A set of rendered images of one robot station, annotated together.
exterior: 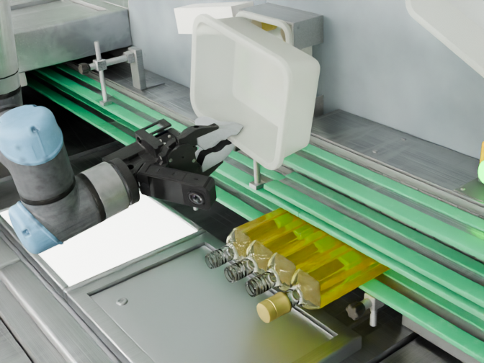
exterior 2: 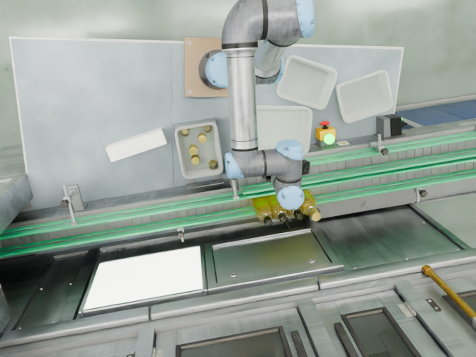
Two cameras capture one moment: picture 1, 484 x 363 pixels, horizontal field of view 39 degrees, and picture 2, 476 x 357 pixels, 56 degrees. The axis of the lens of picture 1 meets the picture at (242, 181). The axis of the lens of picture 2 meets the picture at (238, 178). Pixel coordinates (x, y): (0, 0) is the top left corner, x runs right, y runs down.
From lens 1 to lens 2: 141 cm
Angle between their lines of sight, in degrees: 54
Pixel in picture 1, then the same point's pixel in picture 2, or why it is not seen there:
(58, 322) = (229, 295)
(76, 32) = (14, 194)
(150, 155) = not seen: hidden behind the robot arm
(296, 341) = (304, 237)
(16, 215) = (296, 189)
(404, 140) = not seen: hidden behind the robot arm
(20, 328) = (212, 314)
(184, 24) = (117, 154)
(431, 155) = not seen: hidden behind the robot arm
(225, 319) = (275, 250)
